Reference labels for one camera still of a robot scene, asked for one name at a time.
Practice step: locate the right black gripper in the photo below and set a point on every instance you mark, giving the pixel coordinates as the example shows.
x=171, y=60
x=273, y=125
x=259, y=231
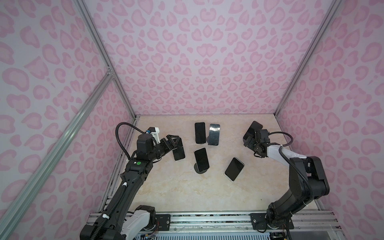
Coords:
x=250, y=145

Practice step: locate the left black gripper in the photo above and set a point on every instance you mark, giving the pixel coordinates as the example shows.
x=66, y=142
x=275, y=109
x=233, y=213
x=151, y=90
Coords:
x=169, y=142

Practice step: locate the black phone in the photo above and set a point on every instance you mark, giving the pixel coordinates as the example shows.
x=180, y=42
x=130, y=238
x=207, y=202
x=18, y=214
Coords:
x=234, y=169
x=178, y=152
x=251, y=130
x=201, y=156
x=200, y=133

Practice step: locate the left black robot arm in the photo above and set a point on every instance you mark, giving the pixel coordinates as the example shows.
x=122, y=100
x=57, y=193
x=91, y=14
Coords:
x=114, y=223

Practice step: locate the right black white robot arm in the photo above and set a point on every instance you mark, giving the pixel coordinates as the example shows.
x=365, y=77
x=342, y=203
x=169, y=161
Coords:
x=307, y=178

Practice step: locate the black round phone stand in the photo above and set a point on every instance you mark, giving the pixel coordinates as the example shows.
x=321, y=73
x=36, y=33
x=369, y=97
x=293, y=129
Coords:
x=201, y=169

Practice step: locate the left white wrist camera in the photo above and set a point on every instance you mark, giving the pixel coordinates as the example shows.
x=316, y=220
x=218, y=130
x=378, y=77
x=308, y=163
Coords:
x=154, y=131

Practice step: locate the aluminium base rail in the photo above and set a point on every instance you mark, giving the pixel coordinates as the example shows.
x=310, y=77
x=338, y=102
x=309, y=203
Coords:
x=226, y=225

